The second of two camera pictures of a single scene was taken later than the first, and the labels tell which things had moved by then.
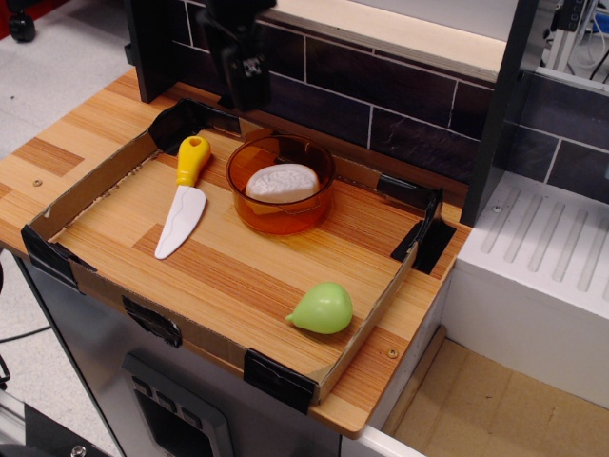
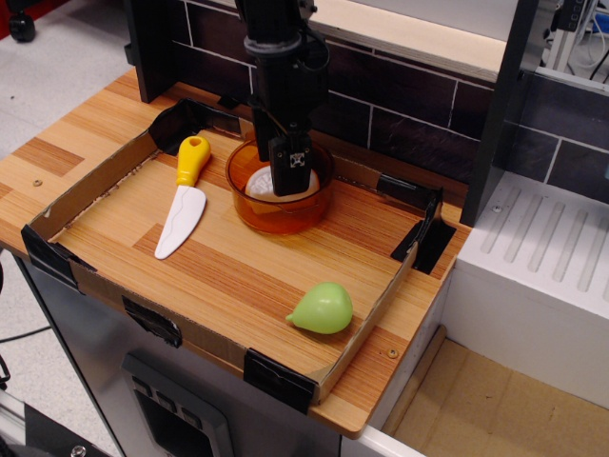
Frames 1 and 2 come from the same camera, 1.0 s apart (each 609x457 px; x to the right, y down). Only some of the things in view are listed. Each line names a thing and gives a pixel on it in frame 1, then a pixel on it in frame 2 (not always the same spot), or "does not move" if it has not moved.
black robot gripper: x=245 y=84 → x=292 y=82
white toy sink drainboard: x=532 y=283 does not move
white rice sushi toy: x=283 y=183 does not move
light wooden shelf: x=393 y=33 does not move
